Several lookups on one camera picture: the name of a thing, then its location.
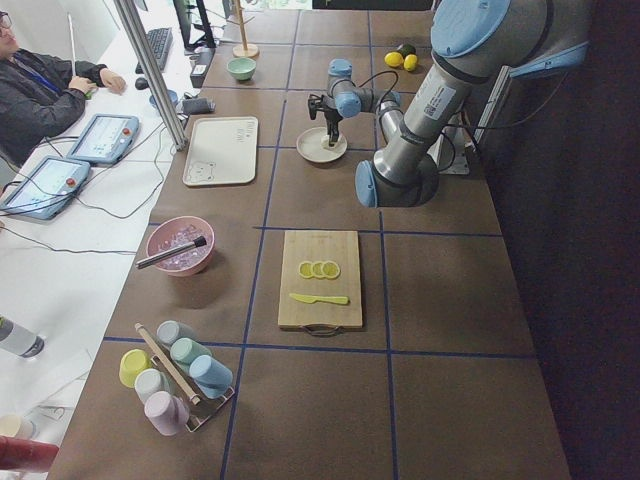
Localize teach pendant near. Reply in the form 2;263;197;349
1;156;91;220

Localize clear water bottle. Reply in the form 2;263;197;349
0;316;45;358

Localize aluminium frame post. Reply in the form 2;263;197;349
114;0;188;151

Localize pink bowl with ice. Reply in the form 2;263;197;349
146;216;215;277

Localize pink cup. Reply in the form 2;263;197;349
144;391;190;436

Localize grey blue cup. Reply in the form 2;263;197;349
156;320;198;347

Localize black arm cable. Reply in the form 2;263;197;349
354;69;571;174

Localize white grey cup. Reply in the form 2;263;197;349
134;368;174;403

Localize black box white label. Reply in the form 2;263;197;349
190;48;216;88

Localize white paper cup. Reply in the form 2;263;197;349
0;414;36;440

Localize black computer mouse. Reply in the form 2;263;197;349
134;77;149;91

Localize red cylinder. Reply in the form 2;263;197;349
1;436;59;473

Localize teach pendant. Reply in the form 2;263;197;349
66;114;140;165
1;156;91;220

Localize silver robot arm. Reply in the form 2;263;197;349
320;0;593;207

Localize metal brush black tip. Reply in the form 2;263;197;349
135;236;207;271

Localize green avocado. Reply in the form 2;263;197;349
396;44;416;58

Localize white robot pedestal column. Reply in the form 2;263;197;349
428;125;470;176

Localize yellow cup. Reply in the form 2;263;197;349
118;349;151;388

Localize round cream plate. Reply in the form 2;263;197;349
296;127;348;163

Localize cream rectangular bear tray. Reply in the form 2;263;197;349
182;116;259;187

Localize black monitor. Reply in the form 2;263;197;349
172;0;217;52

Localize wooden cup stand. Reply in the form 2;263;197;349
228;0;259;59

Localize green cup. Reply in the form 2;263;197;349
170;337;212;375

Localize yellow lemon far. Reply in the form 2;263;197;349
384;51;404;68

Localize clear acrylic cup rack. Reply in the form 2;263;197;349
151;354;235;433

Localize grey folded cloth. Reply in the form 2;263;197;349
182;98;215;115

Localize teach pendant far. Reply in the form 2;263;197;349
66;114;140;165

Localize yellow plastic knife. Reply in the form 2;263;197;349
289;293;350;305

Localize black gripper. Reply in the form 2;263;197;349
323;107;342;148

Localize wooden cutting board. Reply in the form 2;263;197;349
278;230;364;335

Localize black keyboard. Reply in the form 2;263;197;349
146;27;173;71

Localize green bowl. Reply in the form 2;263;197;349
226;57;257;81

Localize person in black jacket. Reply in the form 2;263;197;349
1;11;126;168

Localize blue bowl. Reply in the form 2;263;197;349
149;89;179;115

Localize lemon slices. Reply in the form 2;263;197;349
298;260;341;280

